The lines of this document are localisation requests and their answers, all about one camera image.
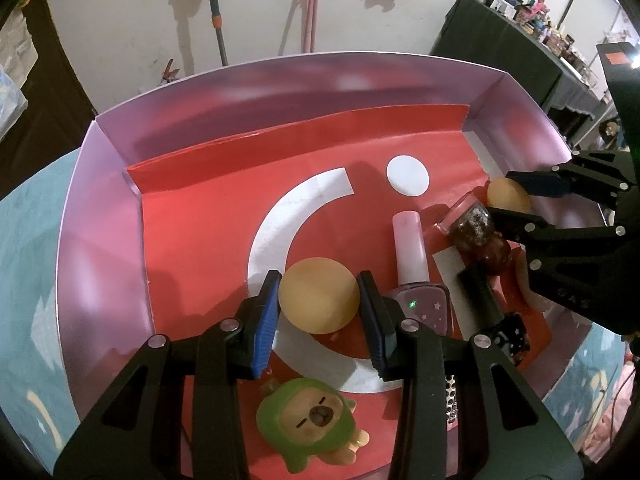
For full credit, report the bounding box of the black nail polish bottle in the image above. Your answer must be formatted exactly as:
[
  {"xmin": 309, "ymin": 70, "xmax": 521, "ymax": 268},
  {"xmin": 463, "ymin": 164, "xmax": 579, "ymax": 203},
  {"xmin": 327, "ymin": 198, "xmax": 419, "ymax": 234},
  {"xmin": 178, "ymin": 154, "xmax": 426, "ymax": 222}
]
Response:
[{"xmin": 457, "ymin": 262, "xmax": 530, "ymax": 366}]

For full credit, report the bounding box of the orange round puff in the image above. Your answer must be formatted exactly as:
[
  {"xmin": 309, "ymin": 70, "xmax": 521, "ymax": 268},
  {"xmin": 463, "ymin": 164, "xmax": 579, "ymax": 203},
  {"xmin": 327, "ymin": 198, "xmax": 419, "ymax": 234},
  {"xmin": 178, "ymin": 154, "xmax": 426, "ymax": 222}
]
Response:
[
  {"xmin": 279, "ymin": 257, "xmax": 360, "ymax": 335},
  {"xmin": 487, "ymin": 177, "xmax": 532, "ymax": 214}
]

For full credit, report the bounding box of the dark red nail polish bottle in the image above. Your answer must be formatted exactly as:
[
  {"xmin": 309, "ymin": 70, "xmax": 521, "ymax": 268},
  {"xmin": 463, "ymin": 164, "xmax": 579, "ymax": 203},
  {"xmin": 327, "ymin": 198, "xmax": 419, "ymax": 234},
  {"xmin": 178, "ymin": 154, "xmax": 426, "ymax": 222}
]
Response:
[{"xmin": 436, "ymin": 192, "xmax": 511, "ymax": 275}]

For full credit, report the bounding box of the green capybara figurine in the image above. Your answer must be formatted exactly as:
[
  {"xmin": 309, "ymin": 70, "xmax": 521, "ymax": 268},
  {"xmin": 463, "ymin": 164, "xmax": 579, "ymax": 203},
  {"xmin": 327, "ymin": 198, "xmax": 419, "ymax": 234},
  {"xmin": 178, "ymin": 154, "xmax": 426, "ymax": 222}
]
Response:
[{"xmin": 256, "ymin": 377, "xmax": 371, "ymax": 474}]

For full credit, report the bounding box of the lilac nail polish bottle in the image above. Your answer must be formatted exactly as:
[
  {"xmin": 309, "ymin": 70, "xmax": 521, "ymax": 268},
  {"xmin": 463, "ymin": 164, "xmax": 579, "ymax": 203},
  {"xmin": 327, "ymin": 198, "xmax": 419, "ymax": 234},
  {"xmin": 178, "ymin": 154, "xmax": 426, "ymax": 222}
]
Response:
[{"xmin": 390, "ymin": 210, "xmax": 454, "ymax": 336}]

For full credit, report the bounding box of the pink round Melody case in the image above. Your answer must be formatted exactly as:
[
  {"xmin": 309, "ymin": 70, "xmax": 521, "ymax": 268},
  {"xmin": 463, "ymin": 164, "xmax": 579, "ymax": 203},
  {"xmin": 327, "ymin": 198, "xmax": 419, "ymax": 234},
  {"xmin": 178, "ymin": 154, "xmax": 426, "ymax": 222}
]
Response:
[{"xmin": 515, "ymin": 254, "xmax": 555, "ymax": 312}]

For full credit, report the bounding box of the teal patterned table mat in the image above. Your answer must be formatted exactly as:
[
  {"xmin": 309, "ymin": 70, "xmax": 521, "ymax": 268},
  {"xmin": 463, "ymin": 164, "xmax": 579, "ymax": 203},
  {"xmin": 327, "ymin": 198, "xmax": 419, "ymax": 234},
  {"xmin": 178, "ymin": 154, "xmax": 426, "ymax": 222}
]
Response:
[{"xmin": 1, "ymin": 152, "xmax": 631, "ymax": 474}]

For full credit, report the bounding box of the dark cloth covered side table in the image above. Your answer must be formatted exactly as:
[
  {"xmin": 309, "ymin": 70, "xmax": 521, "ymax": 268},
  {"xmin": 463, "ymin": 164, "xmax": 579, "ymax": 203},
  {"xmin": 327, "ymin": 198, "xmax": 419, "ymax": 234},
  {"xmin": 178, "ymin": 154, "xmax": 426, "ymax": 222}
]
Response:
[{"xmin": 431, "ymin": 0, "xmax": 605, "ymax": 139}]

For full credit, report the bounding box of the red Miniso paper liner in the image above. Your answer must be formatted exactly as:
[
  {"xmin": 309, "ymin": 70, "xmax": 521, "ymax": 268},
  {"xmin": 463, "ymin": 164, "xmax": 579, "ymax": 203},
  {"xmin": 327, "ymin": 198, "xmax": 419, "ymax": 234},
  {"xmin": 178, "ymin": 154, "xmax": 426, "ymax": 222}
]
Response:
[{"xmin": 124, "ymin": 103, "xmax": 554, "ymax": 478}]

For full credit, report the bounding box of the pink cardboard box tray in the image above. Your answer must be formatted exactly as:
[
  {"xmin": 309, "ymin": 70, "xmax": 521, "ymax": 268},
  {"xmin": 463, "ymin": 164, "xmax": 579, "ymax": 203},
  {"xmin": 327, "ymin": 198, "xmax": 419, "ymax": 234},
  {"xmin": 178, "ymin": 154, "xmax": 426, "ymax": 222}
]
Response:
[{"xmin": 54, "ymin": 50, "xmax": 609, "ymax": 478}]

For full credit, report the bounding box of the dark brown wooden door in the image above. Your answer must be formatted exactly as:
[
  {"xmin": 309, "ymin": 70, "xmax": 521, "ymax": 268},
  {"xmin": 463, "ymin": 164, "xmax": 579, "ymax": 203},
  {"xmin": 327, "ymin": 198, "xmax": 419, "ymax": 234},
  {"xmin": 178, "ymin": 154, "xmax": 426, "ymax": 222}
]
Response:
[{"xmin": 0, "ymin": 0, "xmax": 96, "ymax": 196}]

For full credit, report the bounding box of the white plastic bag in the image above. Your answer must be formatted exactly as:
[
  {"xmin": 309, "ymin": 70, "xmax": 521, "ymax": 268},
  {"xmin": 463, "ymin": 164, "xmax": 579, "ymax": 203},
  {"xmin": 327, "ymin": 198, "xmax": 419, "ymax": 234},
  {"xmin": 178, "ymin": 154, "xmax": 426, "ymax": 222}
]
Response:
[{"xmin": 0, "ymin": 70, "xmax": 28, "ymax": 140}]

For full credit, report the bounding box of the beige hanging organizer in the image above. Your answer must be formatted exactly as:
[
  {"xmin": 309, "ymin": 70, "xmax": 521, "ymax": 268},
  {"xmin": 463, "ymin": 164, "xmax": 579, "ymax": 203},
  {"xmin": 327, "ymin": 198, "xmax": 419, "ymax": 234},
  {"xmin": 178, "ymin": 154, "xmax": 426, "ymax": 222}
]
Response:
[{"xmin": 0, "ymin": 8, "xmax": 38, "ymax": 88}]

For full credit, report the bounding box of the orange grey mop pole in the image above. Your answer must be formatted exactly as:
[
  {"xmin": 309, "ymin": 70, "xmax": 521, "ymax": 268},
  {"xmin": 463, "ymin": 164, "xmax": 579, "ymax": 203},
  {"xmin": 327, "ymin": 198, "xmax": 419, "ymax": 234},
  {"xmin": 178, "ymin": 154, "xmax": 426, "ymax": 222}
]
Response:
[{"xmin": 209, "ymin": 0, "xmax": 229, "ymax": 66}]

